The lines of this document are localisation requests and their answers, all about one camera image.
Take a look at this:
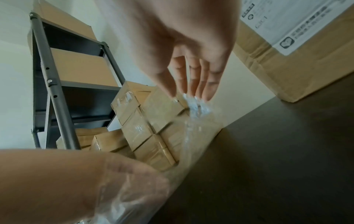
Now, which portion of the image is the black metal shelf rack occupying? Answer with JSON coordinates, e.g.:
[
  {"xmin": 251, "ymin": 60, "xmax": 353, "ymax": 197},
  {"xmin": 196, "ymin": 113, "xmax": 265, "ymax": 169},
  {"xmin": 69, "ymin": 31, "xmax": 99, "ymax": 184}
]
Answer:
[{"xmin": 29, "ymin": 12, "xmax": 126, "ymax": 152}]

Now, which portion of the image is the person's left hand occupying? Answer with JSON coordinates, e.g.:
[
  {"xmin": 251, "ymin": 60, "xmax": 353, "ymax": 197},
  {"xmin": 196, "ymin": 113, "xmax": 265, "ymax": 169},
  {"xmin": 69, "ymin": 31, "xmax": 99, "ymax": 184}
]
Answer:
[{"xmin": 0, "ymin": 148, "xmax": 170, "ymax": 224}]

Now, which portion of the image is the stack of cardboard boxes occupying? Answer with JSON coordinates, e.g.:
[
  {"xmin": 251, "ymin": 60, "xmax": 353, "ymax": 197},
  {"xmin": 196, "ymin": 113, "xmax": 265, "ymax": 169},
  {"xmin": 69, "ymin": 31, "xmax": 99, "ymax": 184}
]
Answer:
[{"xmin": 121, "ymin": 107, "xmax": 222, "ymax": 172}]

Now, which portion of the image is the large plain cardboard box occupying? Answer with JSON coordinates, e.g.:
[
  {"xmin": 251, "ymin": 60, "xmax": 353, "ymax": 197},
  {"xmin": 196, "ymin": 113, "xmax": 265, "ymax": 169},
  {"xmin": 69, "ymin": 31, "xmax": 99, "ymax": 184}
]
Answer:
[
  {"xmin": 32, "ymin": 0, "xmax": 97, "ymax": 43},
  {"xmin": 49, "ymin": 47, "xmax": 123, "ymax": 87}
]

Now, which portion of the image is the person's right hand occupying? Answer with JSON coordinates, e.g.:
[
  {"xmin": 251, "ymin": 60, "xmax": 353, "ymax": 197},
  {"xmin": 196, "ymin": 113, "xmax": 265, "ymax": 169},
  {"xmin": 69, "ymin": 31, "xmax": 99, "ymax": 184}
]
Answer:
[{"xmin": 121, "ymin": 0, "xmax": 240, "ymax": 102}]

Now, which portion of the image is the small cardboard parcel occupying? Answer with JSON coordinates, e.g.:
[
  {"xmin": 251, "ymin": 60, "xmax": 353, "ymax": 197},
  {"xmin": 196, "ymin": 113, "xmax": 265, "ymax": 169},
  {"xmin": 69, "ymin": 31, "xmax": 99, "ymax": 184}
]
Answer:
[{"xmin": 231, "ymin": 0, "xmax": 354, "ymax": 103}]

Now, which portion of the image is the clear plastic bag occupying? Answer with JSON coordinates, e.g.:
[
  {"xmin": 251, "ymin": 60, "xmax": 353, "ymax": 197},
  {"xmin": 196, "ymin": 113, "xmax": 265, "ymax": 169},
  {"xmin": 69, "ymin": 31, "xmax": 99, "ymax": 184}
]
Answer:
[{"xmin": 93, "ymin": 93, "xmax": 225, "ymax": 224}]

